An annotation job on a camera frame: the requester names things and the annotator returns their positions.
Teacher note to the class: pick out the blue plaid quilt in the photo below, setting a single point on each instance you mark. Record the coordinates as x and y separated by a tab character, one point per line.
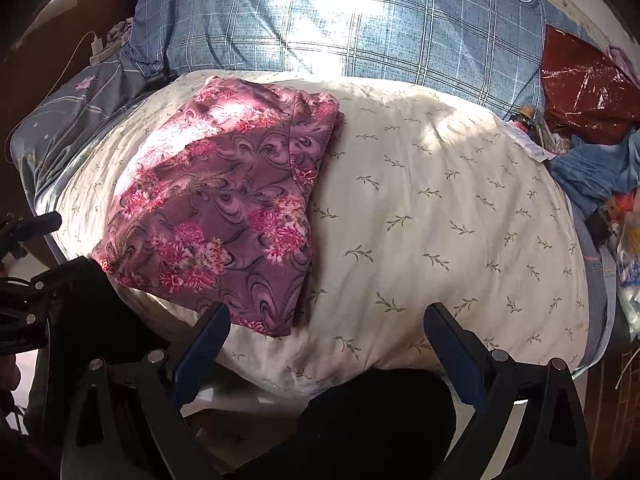
350	25

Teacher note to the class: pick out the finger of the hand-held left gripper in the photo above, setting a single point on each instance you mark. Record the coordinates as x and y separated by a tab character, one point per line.
27	305
35	226

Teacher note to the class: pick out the light blue cloth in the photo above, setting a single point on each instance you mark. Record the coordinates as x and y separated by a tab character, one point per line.
590	172

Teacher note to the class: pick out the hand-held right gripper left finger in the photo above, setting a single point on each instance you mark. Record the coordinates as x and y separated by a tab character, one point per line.
200	355

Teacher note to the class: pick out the dark cloth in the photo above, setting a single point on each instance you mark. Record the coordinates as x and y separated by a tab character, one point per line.
375	425

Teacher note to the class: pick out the dark brown headboard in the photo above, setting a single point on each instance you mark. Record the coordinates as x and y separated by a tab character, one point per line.
45	45

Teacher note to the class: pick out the purple floral cloth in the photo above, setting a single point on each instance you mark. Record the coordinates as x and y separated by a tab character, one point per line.
215	200

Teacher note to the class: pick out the grey-blue bed sheet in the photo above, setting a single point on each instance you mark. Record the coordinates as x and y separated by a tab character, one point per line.
597	290

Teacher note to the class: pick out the small brown bottle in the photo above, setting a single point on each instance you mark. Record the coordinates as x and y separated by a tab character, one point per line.
522	119

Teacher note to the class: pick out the grey-blue star pillow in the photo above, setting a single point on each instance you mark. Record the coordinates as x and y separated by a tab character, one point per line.
75	120

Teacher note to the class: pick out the clear plastic bag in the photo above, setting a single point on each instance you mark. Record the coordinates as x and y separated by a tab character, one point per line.
629	275

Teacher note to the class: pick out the red plastic bag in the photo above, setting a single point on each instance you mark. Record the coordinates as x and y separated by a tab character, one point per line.
585	90

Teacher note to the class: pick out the white charger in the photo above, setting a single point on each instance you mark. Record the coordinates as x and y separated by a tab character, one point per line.
100	52

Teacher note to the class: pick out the white leaf-print duvet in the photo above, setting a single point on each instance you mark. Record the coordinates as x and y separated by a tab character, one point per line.
425	220

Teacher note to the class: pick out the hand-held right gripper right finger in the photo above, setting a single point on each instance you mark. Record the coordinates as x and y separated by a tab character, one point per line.
460	355

